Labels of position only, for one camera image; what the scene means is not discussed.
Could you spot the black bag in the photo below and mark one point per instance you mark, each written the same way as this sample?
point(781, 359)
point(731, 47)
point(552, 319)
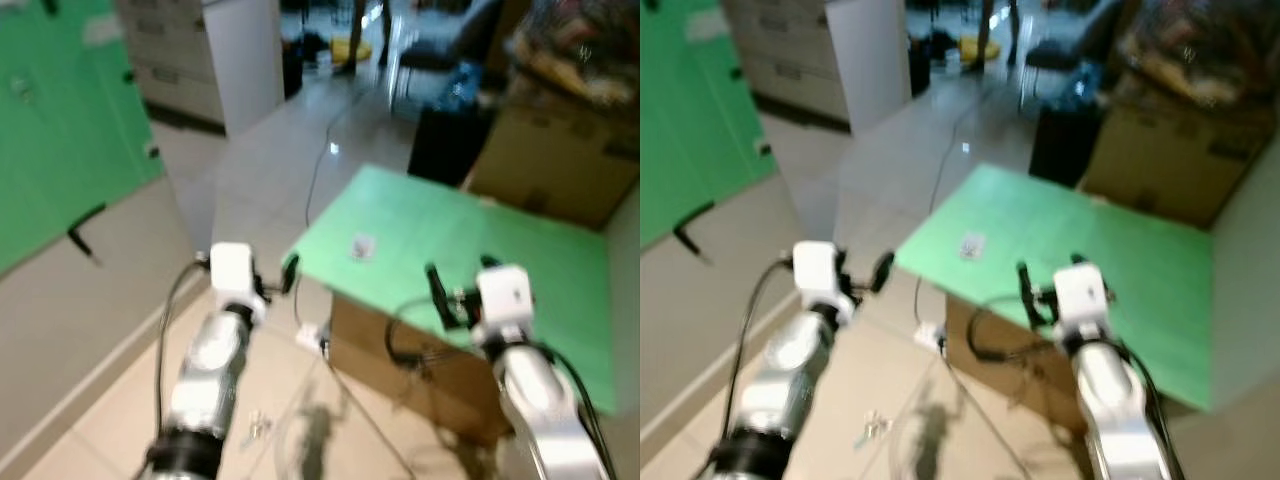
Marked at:
point(303, 60)
point(925, 60)

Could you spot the green board with hooks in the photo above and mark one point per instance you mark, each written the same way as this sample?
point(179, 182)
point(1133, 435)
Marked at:
point(60, 120)
point(690, 110)

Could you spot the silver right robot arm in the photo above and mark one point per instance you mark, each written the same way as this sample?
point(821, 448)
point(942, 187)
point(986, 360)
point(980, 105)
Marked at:
point(1115, 400)
point(540, 400)

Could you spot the white power adapter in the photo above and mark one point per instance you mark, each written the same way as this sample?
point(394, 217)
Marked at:
point(313, 337)
point(930, 336)

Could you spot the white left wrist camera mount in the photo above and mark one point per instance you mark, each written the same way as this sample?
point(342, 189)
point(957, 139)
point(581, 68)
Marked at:
point(815, 268)
point(232, 268)

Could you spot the dark office chair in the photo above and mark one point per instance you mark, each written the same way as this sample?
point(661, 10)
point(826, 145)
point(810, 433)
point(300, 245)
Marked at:
point(450, 40)
point(1075, 40)

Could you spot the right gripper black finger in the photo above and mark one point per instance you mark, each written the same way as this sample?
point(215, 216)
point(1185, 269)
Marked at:
point(1029, 295)
point(438, 295)

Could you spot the black bin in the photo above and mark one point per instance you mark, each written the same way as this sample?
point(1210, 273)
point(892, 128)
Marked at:
point(1060, 145)
point(445, 145)

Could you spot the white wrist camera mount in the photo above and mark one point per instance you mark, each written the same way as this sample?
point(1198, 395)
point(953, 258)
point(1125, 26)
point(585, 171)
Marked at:
point(503, 295)
point(232, 268)
point(1082, 295)
point(815, 268)

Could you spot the grey drawer cabinet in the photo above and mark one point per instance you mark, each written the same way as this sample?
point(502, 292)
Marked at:
point(790, 50)
point(180, 50)

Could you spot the plain green board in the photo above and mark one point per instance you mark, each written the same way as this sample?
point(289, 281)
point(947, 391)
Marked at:
point(450, 220)
point(1060, 220)

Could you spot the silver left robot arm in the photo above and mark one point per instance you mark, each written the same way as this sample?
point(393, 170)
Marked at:
point(210, 370)
point(790, 370)

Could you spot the blue plastic item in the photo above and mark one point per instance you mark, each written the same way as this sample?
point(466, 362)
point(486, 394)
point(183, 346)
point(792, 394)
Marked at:
point(465, 85)
point(1085, 85)

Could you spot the small brown cardboard box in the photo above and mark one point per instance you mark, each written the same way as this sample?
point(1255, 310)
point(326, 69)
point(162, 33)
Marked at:
point(1020, 385)
point(370, 345)

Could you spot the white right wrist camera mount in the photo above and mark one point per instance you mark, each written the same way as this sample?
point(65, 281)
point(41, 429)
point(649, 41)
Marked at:
point(503, 295)
point(1082, 295)

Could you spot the keys with white tag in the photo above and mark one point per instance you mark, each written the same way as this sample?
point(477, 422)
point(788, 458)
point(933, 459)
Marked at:
point(362, 247)
point(972, 246)

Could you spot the clear bag of goods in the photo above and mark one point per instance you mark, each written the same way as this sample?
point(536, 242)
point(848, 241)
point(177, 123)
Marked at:
point(580, 50)
point(1190, 50)

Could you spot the large brown cardboard box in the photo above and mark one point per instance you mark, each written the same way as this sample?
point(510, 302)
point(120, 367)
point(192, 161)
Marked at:
point(1170, 155)
point(560, 150)

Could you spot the yellow round item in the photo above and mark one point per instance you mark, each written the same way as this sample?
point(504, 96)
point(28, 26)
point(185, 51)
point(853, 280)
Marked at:
point(977, 47)
point(352, 50)

